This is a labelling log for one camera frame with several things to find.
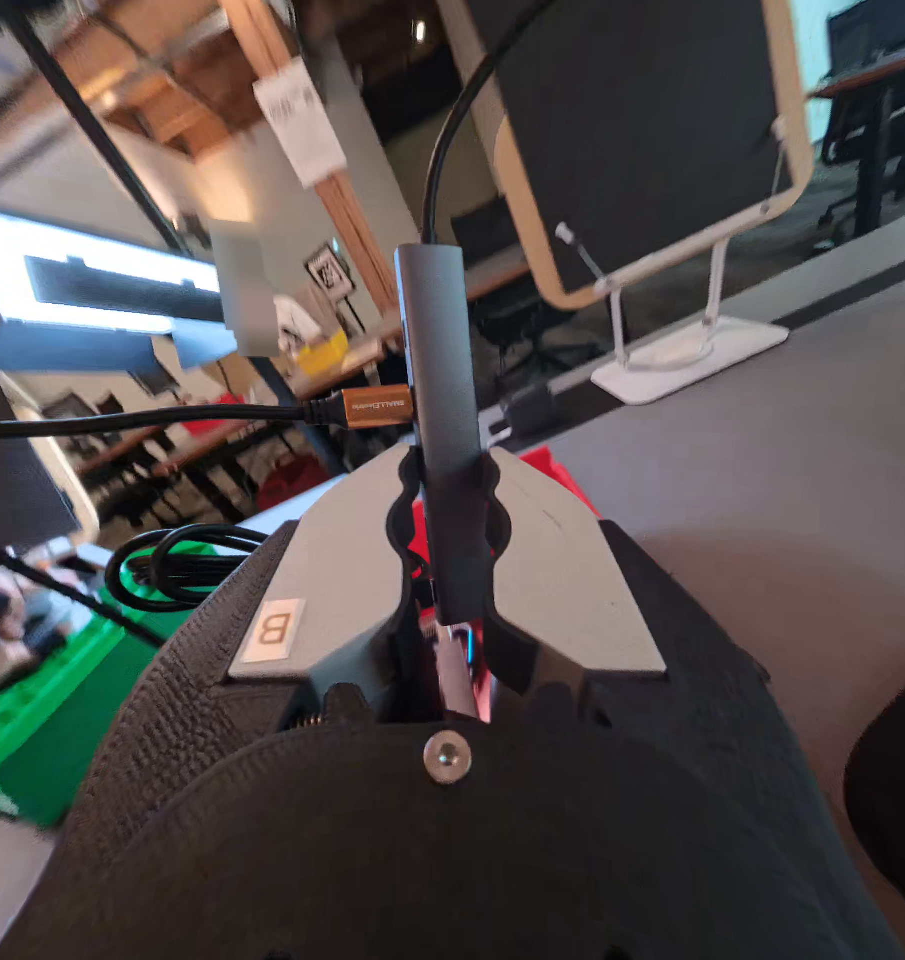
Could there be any white light panel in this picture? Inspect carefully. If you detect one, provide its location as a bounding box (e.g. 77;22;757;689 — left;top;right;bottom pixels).
0;208;240;376

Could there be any background desk with black legs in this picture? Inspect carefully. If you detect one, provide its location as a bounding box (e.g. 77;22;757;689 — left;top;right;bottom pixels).
808;48;905;243

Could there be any dark grey usb hub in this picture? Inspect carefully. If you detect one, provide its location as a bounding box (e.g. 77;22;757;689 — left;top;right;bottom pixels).
394;241;502;627

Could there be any black white printed tag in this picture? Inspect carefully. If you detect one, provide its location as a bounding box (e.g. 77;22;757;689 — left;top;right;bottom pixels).
304;241;358;303

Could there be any thin black cable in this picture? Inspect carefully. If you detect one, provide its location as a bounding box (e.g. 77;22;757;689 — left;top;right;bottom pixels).
0;531;167;650

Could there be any yellow plastic bin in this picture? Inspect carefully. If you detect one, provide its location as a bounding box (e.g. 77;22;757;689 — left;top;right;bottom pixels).
296;330;351;378

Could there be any black panel with beige frame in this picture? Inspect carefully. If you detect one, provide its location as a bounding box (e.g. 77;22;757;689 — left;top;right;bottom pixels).
437;0;817;312

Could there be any white paper sheet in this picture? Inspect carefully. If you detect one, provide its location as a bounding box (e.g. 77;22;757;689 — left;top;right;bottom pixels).
252;58;349;190

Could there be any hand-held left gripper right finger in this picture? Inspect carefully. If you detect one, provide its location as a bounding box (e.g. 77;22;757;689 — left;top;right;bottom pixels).
482;446;668;697

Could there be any coiled black cable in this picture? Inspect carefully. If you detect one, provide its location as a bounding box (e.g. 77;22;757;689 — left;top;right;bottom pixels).
103;523;274;615

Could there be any green plastic bin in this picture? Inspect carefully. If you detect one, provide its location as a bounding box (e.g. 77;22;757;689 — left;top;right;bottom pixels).
0;540;225;826

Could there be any silver usb hub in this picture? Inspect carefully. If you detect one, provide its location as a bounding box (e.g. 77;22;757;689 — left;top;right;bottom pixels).
433;622;478;717

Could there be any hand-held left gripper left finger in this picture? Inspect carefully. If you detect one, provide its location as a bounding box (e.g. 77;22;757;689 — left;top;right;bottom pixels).
229;442;422;708

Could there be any wooden beam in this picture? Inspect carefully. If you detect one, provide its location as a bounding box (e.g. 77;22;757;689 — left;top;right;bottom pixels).
220;0;403;316

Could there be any black cable with orange plugs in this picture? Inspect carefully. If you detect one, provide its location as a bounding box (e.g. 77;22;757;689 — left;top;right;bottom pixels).
0;384;414;445

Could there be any red plastic bin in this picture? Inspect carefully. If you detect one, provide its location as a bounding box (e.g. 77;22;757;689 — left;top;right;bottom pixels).
411;446;600;721

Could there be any black pole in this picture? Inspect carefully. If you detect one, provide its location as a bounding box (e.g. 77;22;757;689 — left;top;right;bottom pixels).
2;0;193;258

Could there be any thick black hub cable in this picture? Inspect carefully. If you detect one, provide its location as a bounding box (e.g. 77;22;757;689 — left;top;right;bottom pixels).
421;0;560;247

